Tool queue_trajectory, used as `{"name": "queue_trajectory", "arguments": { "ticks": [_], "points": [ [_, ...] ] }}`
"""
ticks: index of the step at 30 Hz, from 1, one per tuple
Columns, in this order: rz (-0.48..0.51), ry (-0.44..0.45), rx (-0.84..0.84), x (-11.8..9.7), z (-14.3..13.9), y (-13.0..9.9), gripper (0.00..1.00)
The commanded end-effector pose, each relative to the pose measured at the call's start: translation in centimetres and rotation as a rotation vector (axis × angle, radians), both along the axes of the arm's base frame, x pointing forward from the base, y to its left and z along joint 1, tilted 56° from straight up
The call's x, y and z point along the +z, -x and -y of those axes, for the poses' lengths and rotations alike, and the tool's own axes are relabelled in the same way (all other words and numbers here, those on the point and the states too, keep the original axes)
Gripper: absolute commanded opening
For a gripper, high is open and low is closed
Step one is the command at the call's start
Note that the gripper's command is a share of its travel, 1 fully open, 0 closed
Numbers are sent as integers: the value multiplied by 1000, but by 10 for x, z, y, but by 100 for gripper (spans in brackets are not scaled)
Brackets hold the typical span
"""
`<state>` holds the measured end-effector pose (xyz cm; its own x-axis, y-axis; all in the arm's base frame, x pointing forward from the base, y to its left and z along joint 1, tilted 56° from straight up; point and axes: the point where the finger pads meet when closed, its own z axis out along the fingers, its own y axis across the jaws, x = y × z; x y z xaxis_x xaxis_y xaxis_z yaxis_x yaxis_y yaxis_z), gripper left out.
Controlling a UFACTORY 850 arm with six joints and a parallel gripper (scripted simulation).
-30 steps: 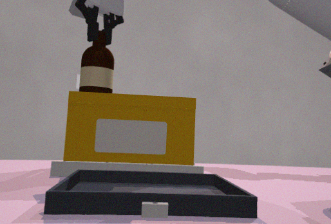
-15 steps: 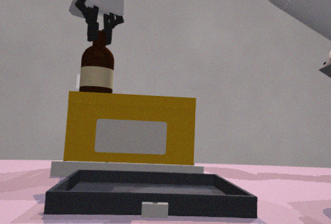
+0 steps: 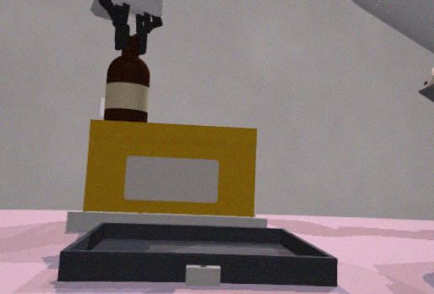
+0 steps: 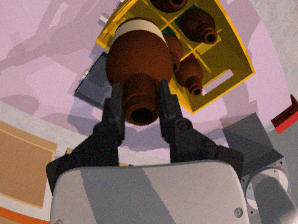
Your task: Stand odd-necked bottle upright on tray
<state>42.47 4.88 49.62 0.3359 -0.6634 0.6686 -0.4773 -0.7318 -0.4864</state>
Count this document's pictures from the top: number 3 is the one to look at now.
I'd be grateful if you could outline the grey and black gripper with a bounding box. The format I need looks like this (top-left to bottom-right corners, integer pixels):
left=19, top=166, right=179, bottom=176
left=99, top=0, right=163, bottom=55

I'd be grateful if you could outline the brown glass bottle with beige label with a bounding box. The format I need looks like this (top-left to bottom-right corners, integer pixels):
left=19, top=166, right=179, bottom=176
left=104, top=35, right=150, bottom=123

